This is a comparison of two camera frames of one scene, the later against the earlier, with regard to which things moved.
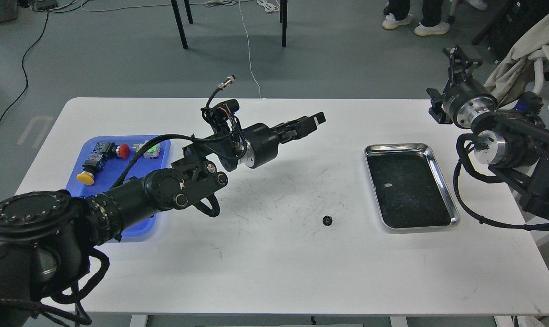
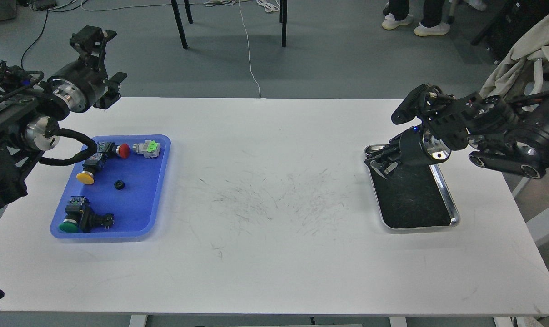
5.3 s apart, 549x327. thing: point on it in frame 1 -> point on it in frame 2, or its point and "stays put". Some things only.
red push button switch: (111, 148) stays put
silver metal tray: (410, 191) stays put
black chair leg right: (283, 20) stays put
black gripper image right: (466, 98) -> (417, 147)
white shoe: (441, 27) stays put
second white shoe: (390, 22) stays put
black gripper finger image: (301, 125) -> (90, 42)
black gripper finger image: (297, 130) -> (112, 94)
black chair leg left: (180, 25) stays put
